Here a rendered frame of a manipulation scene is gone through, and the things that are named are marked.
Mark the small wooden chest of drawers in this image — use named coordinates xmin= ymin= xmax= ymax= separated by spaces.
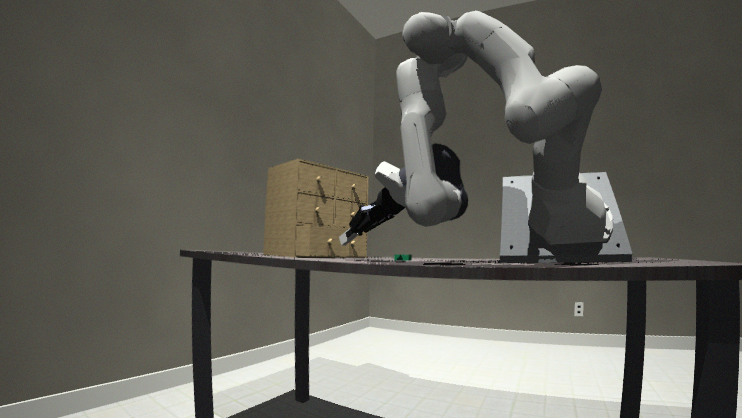
xmin=263 ymin=159 xmax=369 ymax=257

